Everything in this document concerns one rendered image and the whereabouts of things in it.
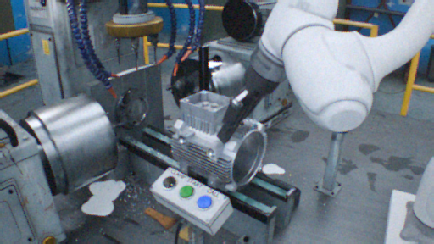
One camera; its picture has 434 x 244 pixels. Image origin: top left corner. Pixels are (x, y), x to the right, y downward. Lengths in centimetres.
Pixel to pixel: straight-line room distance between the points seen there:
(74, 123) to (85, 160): 10
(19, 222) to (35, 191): 8
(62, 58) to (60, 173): 44
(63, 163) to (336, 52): 66
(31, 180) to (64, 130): 15
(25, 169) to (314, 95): 62
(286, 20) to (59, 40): 79
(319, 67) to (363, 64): 6
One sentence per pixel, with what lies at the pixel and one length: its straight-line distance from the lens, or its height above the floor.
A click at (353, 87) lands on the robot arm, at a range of 48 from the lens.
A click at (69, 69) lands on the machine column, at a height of 118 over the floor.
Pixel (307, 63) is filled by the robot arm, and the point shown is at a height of 137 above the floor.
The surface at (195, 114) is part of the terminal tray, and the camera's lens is 90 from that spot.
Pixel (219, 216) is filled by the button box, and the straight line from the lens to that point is 68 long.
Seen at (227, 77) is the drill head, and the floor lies 110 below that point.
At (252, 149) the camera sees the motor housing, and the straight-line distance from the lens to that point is 99.
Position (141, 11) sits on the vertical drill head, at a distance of 105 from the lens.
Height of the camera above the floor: 150
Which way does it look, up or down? 26 degrees down
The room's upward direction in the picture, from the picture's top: straight up
